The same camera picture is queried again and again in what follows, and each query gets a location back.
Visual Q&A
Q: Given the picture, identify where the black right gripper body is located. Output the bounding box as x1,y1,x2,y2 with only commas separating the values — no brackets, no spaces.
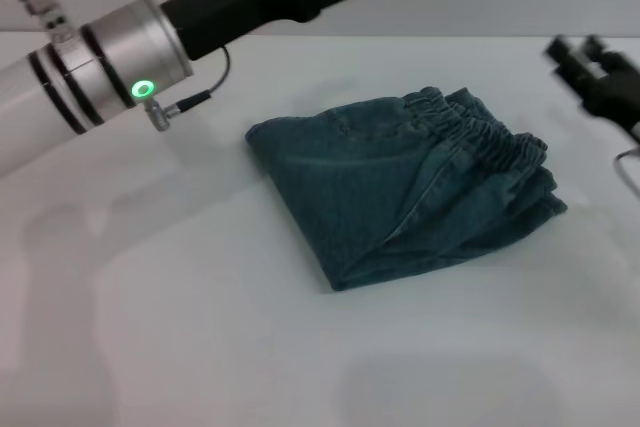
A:
579,54,640,134

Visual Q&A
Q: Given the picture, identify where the thin black cable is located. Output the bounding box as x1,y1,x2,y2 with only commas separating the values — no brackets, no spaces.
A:
613,145,640,194

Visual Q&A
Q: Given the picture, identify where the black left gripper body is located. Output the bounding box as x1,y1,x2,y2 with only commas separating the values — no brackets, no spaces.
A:
159,0,321,62

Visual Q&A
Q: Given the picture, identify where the blue denim shorts cartoon print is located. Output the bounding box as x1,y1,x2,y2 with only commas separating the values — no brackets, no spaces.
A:
243,85,570,294

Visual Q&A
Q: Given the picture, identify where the black cable silver plug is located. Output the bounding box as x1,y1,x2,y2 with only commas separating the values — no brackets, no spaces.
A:
143,44,233,134

